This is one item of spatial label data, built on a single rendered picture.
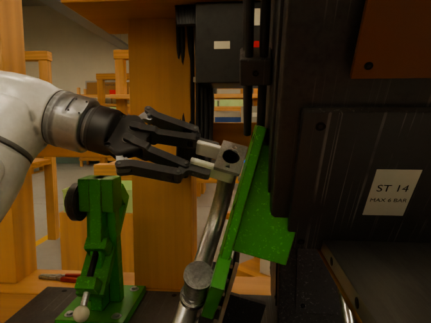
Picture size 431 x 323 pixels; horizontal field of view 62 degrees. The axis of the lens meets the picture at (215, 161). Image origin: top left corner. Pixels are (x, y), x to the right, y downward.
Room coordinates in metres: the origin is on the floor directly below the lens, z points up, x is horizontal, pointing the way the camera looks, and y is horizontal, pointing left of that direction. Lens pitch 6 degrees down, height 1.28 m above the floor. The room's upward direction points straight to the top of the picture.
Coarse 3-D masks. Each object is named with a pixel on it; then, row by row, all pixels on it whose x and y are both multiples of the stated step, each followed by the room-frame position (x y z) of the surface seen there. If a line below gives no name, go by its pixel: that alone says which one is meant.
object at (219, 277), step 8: (216, 264) 0.42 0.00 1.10; (224, 264) 0.42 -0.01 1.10; (216, 272) 0.41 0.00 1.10; (224, 272) 0.41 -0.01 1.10; (216, 280) 0.41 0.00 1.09; (224, 280) 0.41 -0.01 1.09; (208, 288) 0.44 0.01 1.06; (216, 288) 0.40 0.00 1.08; (224, 288) 0.40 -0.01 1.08; (208, 296) 0.42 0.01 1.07; (216, 296) 0.41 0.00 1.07; (208, 304) 0.43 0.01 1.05; (216, 304) 0.43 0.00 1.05; (208, 312) 0.45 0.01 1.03
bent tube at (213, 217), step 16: (224, 144) 0.55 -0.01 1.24; (224, 160) 0.57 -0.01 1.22; (240, 160) 0.53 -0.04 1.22; (224, 192) 0.59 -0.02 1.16; (224, 208) 0.60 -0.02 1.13; (208, 224) 0.60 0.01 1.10; (208, 240) 0.58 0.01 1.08; (208, 256) 0.56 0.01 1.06; (176, 320) 0.48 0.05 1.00; (192, 320) 0.49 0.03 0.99
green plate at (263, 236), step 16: (256, 128) 0.44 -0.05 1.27; (256, 144) 0.42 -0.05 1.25; (256, 160) 0.42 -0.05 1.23; (256, 176) 0.44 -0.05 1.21; (240, 192) 0.43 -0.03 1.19; (256, 192) 0.44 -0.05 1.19; (240, 208) 0.43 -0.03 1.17; (256, 208) 0.44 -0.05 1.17; (240, 224) 0.44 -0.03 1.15; (256, 224) 0.44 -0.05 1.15; (272, 224) 0.43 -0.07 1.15; (224, 240) 0.44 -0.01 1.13; (240, 240) 0.44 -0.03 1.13; (256, 240) 0.44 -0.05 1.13; (272, 240) 0.43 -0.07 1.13; (288, 240) 0.43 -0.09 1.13; (224, 256) 0.43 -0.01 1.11; (256, 256) 0.44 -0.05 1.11; (272, 256) 0.43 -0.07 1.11; (288, 256) 0.43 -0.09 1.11
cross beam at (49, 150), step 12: (216, 132) 0.89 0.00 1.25; (228, 132) 0.89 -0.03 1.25; (240, 132) 0.89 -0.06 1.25; (252, 132) 0.89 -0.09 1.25; (48, 144) 0.93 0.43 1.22; (240, 144) 0.89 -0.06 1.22; (48, 156) 0.93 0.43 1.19; (60, 156) 0.93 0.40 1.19; (72, 156) 0.93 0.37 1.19; (84, 156) 0.92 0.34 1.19; (96, 156) 0.92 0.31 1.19; (108, 156) 0.92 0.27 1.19
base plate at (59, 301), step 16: (48, 288) 0.78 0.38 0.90; (64, 288) 0.78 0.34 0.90; (32, 304) 0.71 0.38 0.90; (48, 304) 0.71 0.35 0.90; (64, 304) 0.71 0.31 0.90; (144, 304) 0.71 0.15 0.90; (160, 304) 0.71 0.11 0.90; (176, 304) 0.71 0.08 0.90; (272, 304) 0.71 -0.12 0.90; (16, 320) 0.65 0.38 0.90; (32, 320) 0.65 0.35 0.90; (48, 320) 0.65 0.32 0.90; (144, 320) 0.65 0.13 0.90; (160, 320) 0.65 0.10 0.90; (272, 320) 0.65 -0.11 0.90
